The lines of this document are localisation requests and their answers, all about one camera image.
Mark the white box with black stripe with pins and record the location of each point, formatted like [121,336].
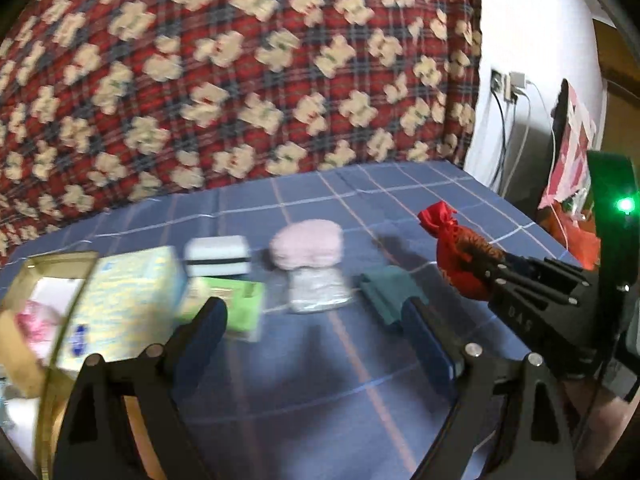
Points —
[217,247]

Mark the person's right forearm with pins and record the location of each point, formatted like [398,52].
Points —
[614,425]

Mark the clear plastic silver packet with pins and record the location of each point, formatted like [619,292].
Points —
[317,290]

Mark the round gold tin lid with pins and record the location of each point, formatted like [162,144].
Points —
[46,400]

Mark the pink patterned poster board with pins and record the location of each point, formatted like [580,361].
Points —
[572,155]

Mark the white charger plug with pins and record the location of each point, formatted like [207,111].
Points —
[517,84]

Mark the pink fluffy pad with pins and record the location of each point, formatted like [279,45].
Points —
[305,242]

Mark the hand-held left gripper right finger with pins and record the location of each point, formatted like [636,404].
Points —
[430,345]

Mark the gold rectangular tin box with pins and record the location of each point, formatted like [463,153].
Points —
[50,261]

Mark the green packet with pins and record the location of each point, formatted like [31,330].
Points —
[240,300]

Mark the teal cloth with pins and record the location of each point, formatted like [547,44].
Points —
[385,290]

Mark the orange plastic bag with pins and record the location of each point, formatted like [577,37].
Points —
[582,245]

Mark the wall socket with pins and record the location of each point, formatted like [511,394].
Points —
[497,80]

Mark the yellow green tissue box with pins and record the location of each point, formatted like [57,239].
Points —
[125,300]

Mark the blue checked tablecloth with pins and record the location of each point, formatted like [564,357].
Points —
[300,385]

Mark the pink lace white cloth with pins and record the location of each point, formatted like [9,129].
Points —
[35,322]

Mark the red plaid teddy bear blanket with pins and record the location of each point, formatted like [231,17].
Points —
[225,85]

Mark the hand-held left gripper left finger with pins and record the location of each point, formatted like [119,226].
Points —
[197,340]

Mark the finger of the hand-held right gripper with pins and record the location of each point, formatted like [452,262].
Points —
[530,262]
[525,285]

